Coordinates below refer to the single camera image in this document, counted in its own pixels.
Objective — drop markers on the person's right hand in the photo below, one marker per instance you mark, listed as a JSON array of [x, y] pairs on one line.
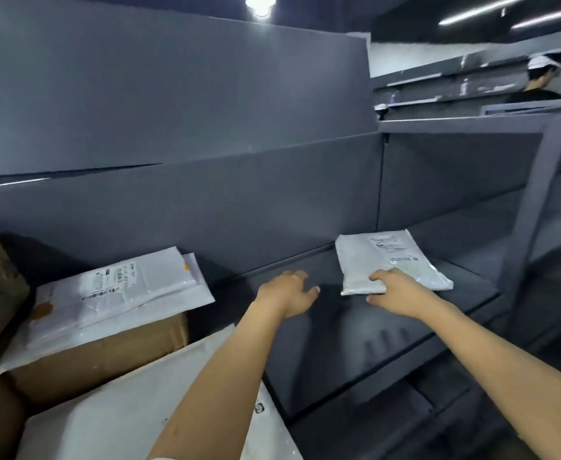
[[405, 294]]

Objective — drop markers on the person's left hand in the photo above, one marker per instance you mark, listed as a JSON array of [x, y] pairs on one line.
[[285, 294]]

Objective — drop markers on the small white padded packet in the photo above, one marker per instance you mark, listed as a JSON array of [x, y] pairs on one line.
[[362, 258]]

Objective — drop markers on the white bubble mailer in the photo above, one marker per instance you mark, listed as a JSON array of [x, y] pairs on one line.
[[199, 297]]

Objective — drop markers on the white orange-tab poly mailer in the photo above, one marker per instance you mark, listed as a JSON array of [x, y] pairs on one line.
[[156, 273]]

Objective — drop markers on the long black lettered cardboard box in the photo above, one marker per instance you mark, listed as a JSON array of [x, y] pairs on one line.
[[108, 354]]

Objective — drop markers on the large white poly mailer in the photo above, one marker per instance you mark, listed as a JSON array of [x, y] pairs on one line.
[[117, 416]]

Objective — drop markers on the person's left forearm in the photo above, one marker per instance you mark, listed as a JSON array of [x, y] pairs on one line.
[[213, 392]]

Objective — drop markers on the person's right forearm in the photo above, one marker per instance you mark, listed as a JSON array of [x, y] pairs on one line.
[[515, 378]]

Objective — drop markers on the fluorescent ceiling tube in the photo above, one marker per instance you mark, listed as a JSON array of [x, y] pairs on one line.
[[482, 10], [549, 17]]

